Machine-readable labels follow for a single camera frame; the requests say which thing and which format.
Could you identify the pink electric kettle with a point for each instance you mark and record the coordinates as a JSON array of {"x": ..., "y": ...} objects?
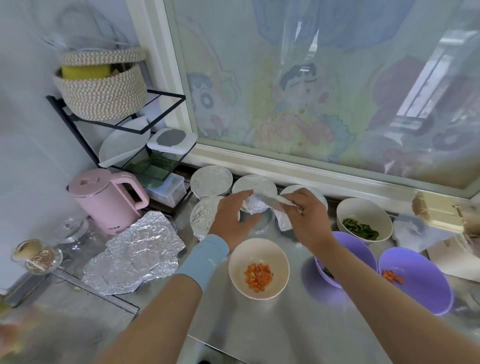
[{"x": 101, "y": 199}]

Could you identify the light blue wristband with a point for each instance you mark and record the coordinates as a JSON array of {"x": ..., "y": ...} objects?
[{"x": 202, "y": 262}]

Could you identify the black metal rack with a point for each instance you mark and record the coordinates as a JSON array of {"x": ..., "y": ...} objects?
[{"x": 64, "y": 112}]

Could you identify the window with cartoon film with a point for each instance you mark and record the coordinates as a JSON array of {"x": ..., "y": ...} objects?
[{"x": 330, "y": 82}]

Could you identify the purple bowl chopped greens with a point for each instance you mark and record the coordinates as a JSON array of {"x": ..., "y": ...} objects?
[{"x": 356, "y": 247}]

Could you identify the clear plastic box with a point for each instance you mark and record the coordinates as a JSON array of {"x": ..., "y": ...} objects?
[{"x": 166, "y": 191}]

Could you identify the yellow item in basket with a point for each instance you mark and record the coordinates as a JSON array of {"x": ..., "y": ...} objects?
[{"x": 86, "y": 72}]

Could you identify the person's right forearm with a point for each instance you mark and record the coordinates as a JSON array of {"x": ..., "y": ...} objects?
[{"x": 397, "y": 307}]

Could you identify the person's right hand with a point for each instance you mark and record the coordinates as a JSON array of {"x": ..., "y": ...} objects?
[{"x": 309, "y": 221}]

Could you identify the white plate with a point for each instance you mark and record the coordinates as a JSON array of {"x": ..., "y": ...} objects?
[{"x": 124, "y": 142}]

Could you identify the beige bowl with greens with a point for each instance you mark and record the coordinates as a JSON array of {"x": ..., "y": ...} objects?
[{"x": 364, "y": 214}]

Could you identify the stainless steel countertop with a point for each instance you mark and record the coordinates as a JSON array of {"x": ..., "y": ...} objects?
[{"x": 300, "y": 330}]

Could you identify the foil-covered bowl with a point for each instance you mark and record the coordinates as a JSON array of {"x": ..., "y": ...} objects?
[
  {"x": 319, "y": 193},
  {"x": 211, "y": 180},
  {"x": 202, "y": 217},
  {"x": 255, "y": 182}
]

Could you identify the beige round object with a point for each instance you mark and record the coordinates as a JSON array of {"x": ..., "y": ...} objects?
[{"x": 435, "y": 208}]

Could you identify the stack of aluminium foil sheets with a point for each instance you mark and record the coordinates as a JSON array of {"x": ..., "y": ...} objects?
[{"x": 135, "y": 251}]

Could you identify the white bowl carrot pieces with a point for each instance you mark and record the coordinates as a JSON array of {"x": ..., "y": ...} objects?
[{"x": 259, "y": 255}]

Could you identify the person's left hand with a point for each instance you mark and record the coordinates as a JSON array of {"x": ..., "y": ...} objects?
[{"x": 232, "y": 221}]

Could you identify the clear glass jar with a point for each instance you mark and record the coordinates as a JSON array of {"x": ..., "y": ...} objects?
[{"x": 73, "y": 229}]

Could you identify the purple bowl carrot pieces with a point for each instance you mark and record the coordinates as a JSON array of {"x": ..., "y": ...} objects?
[{"x": 420, "y": 285}]

